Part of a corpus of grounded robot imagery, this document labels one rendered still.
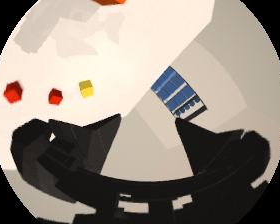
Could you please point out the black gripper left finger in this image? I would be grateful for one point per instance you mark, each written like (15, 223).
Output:
(92, 140)

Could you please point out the yellow cube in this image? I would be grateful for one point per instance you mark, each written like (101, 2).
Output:
(86, 88)

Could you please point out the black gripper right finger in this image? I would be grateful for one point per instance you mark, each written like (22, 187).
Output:
(203, 146)

